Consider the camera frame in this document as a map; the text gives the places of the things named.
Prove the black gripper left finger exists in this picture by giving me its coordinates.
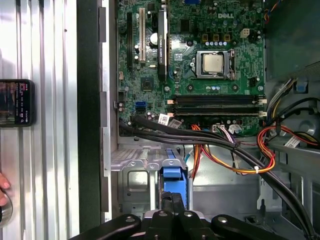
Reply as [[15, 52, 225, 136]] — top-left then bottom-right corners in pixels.
[[67, 191, 177, 240]]

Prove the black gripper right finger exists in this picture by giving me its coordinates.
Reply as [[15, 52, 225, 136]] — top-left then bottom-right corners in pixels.
[[172, 191, 284, 240]]

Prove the hard disk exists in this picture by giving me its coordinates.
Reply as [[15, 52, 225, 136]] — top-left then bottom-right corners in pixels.
[[159, 148, 188, 211]]

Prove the small round tool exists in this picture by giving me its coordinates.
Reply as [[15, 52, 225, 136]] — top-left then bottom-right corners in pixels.
[[0, 198, 14, 229]]

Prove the person's hand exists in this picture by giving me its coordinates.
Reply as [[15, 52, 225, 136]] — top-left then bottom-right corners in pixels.
[[0, 171, 12, 207]]

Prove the black RAM slot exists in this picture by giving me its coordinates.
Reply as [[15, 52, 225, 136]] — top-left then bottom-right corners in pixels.
[[167, 106, 267, 117], [167, 94, 267, 105]]

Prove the grey metal drive cage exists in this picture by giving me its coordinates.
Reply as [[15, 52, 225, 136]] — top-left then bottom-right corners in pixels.
[[259, 134, 320, 240]]

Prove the black open PC case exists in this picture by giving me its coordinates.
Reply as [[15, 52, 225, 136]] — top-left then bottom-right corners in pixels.
[[76, 0, 320, 240]]

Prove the silver CPU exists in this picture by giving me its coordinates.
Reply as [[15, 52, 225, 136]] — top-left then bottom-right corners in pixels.
[[202, 53, 224, 73]]

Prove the metal CPU socket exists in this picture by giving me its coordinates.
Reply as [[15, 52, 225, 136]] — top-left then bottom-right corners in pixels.
[[196, 49, 237, 80]]

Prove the black graphics card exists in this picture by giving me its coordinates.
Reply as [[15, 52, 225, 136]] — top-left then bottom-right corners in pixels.
[[156, 0, 171, 82]]

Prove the black smartphone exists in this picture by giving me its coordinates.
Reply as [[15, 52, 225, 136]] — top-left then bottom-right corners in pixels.
[[0, 78, 37, 128]]

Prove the black expansion slot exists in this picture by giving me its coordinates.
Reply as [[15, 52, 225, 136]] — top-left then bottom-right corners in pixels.
[[126, 11, 133, 69]]

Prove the white expansion slot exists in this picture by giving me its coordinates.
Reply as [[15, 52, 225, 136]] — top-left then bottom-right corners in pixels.
[[138, 7, 147, 64]]

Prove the green motherboard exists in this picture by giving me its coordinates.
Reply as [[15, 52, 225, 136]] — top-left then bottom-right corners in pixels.
[[117, 0, 267, 138]]

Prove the grey power supply unit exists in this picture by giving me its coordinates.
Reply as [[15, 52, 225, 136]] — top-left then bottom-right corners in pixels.
[[264, 0, 320, 81]]

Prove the orange yellow wire bundle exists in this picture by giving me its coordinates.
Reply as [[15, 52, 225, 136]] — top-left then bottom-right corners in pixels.
[[189, 123, 320, 176]]

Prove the black cable bundle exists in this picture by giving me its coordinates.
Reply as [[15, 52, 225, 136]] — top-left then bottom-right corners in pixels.
[[118, 115, 316, 240]]

